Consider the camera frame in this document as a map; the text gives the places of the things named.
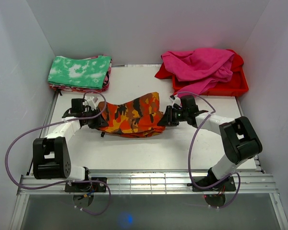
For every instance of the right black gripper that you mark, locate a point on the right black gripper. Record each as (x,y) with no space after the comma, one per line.
(168,120)

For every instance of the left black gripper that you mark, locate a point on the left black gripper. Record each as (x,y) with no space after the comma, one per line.
(99,122)

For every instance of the orange camouflage trousers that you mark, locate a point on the orange camouflage trousers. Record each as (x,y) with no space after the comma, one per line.
(134,119)

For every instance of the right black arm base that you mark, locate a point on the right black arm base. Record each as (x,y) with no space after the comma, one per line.
(205,184)

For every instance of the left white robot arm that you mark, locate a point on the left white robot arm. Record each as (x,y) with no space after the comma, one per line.
(51,159)

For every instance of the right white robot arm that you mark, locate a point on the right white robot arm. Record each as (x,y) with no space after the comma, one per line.
(239,139)

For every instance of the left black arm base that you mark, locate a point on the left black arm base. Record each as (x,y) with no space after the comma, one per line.
(87,187)

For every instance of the pink patterned folded trousers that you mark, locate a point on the pink patterned folded trousers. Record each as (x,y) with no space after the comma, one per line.
(107,76)

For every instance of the red garment in tray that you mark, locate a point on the red garment in tray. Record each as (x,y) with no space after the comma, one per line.
(237,60)

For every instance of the red plastic tray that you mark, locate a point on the red plastic tray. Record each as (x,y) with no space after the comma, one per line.
(230,83)

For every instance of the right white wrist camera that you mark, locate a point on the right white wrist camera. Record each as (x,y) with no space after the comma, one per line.
(175,100)

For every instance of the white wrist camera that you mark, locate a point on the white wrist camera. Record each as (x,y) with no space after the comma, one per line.
(175,100)
(91,101)

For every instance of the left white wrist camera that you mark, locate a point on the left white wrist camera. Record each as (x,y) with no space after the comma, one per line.
(91,101)

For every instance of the aluminium rail frame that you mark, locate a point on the aluminium rail frame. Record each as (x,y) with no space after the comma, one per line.
(147,183)

